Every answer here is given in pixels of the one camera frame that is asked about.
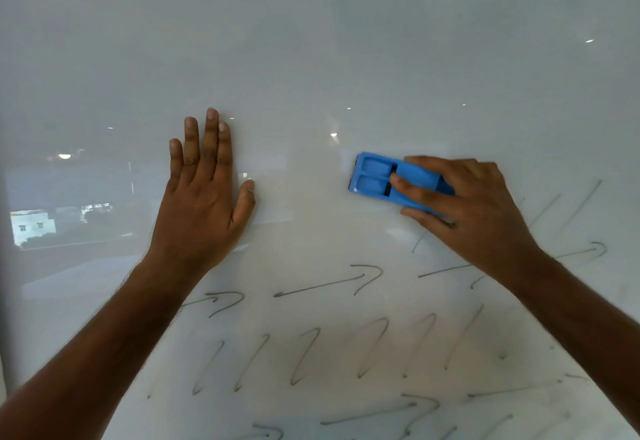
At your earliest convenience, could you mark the person's right hand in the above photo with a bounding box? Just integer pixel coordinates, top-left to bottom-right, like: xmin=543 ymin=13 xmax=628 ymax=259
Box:
xmin=389 ymin=156 xmax=546 ymax=285

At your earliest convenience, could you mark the person's left hand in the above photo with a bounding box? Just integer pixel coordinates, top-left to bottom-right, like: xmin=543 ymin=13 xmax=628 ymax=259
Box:
xmin=143 ymin=108 xmax=256 ymax=280

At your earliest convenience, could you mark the blue whiteboard eraser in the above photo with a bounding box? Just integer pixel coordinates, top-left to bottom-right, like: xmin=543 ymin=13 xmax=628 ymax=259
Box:
xmin=348 ymin=152 xmax=456 ymax=215

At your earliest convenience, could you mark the person's right forearm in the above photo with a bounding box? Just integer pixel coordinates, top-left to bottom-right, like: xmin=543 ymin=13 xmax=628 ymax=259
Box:
xmin=505 ymin=251 xmax=640 ymax=433

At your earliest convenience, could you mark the person's left forearm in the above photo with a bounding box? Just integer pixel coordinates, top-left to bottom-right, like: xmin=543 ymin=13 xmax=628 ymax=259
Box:
xmin=0 ymin=258 xmax=193 ymax=440

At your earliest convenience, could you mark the white glossy whiteboard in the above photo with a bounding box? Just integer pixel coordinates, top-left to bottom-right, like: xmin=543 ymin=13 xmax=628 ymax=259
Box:
xmin=0 ymin=0 xmax=640 ymax=440

